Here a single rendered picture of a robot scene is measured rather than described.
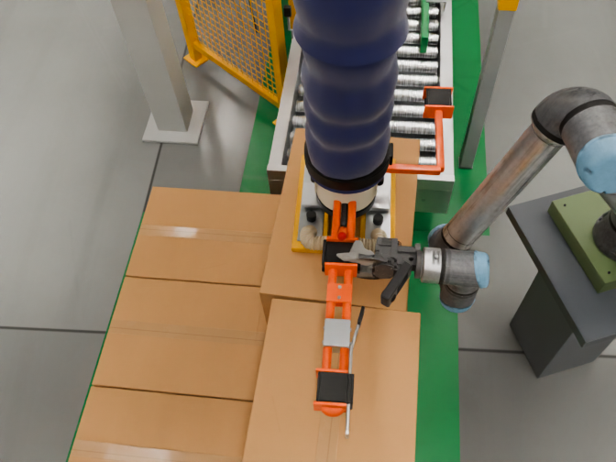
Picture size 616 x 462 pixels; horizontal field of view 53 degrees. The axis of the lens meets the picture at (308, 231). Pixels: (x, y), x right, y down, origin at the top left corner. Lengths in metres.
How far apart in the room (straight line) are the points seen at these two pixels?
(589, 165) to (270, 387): 0.89
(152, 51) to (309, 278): 1.62
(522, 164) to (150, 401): 1.32
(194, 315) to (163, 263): 0.25
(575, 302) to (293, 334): 0.86
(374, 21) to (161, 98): 2.13
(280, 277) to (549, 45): 2.59
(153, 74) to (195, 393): 1.64
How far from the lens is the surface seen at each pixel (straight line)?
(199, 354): 2.10
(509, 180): 1.53
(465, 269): 1.57
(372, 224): 1.78
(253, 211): 2.34
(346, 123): 1.41
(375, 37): 1.25
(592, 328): 2.00
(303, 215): 1.79
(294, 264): 1.74
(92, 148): 3.48
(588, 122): 1.33
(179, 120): 3.32
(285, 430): 1.57
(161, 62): 3.06
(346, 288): 1.54
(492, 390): 2.65
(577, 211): 2.12
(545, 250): 2.08
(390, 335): 1.65
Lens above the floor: 2.45
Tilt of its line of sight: 57 degrees down
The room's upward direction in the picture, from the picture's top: 5 degrees counter-clockwise
